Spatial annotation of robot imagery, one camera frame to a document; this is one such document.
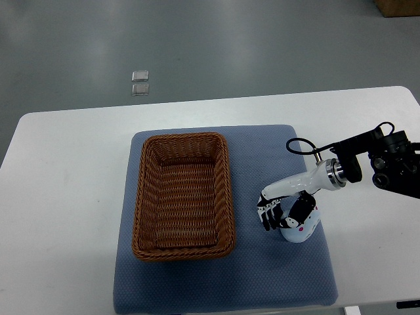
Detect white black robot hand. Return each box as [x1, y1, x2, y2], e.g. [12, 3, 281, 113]
[257, 158, 347, 231]

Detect blue plush toy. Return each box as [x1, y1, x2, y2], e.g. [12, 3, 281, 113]
[280, 199, 320, 243]

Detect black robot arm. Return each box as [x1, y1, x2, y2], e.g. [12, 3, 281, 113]
[330, 123, 419, 199]

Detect brown wicker basket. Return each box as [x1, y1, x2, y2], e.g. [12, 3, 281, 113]
[131, 132, 236, 262]

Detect blue fabric mat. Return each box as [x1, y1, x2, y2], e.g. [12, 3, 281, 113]
[114, 125, 338, 314]

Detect brown cardboard box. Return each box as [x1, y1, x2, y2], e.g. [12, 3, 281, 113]
[373, 0, 419, 18]

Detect lower metal floor plate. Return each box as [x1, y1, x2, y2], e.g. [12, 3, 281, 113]
[131, 83, 150, 96]

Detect metal floor plate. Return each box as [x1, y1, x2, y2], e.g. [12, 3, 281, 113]
[131, 70, 149, 82]
[131, 83, 150, 96]

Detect upper metal floor plate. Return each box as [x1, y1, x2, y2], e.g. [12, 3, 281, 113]
[131, 70, 149, 82]

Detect black cable loop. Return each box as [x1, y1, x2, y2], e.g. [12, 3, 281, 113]
[285, 121, 396, 162]

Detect black table bracket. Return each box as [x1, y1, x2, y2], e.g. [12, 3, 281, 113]
[396, 300, 420, 310]

